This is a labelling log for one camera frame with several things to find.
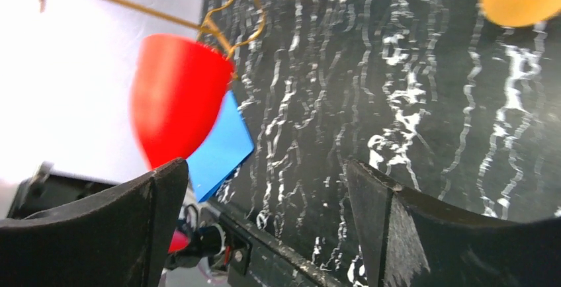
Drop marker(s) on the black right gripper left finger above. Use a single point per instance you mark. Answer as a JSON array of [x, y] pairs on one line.
[[60, 231]]

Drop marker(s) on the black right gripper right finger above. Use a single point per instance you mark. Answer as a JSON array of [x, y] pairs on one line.
[[409, 238]]

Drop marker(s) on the red plastic wine glass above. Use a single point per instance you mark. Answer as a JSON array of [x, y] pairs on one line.
[[176, 95]]

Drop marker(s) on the blue flat card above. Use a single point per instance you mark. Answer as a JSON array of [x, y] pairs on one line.
[[226, 147]]

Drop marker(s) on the gold wire glass rack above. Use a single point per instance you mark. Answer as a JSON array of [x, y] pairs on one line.
[[207, 25]]

